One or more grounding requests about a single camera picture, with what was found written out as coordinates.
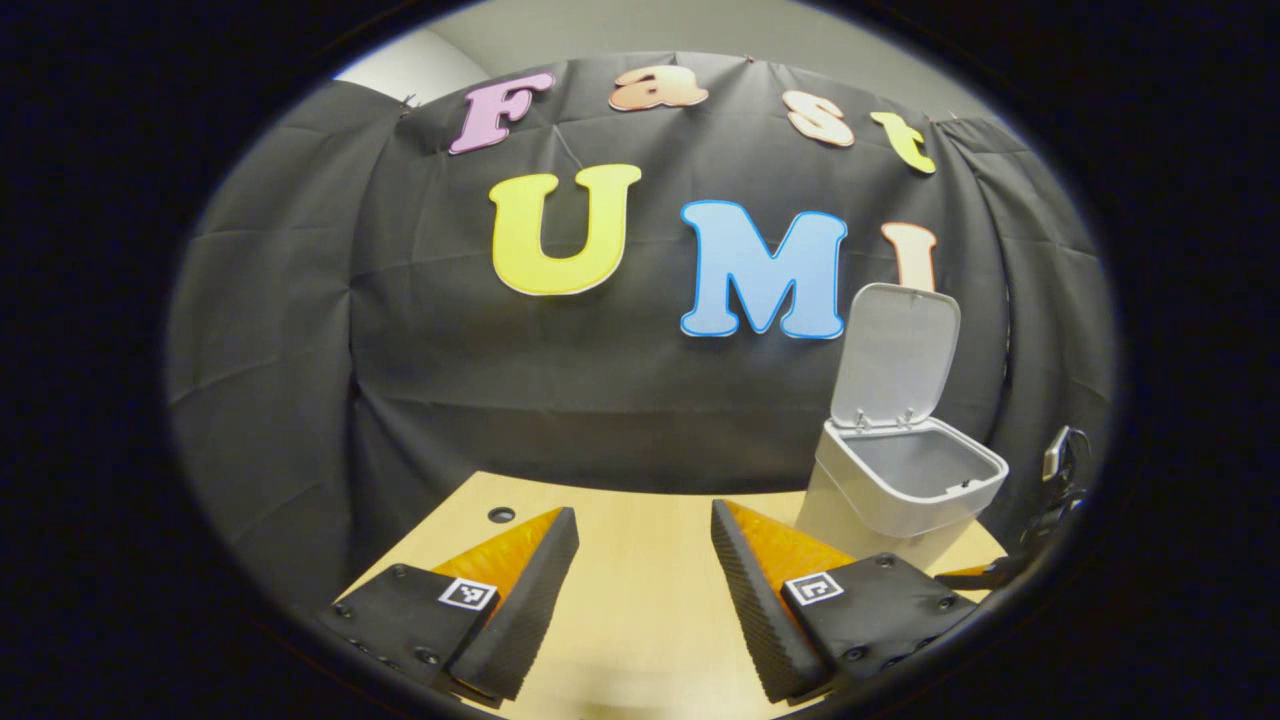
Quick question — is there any wooden desktop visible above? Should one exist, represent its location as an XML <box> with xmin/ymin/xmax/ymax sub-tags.
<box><xmin>340</xmin><ymin>470</ymin><xmax>1011</xmax><ymax>720</ymax></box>

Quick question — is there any black backdrop cloth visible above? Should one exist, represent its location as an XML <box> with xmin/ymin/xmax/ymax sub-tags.
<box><xmin>165</xmin><ymin>50</ymin><xmax>1116</xmax><ymax>611</ymax></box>

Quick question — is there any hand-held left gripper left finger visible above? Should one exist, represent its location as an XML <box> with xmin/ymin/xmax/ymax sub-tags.
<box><xmin>318</xmin><ymin>506</ymin><xmax>580</xmax><ymax>706</ymax></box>

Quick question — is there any white desktop garbage bin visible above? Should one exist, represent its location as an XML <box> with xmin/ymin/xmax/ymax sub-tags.
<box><xmin>795</xmin><ymin>283</ymin><xmax>1010</xmax><ymax>571</ymax></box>

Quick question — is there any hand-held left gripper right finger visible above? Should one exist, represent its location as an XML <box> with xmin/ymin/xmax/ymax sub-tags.
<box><xmin>710</xmin><ymin>499</ymin><xmax>979</xmax><ymax>704</ymax></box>

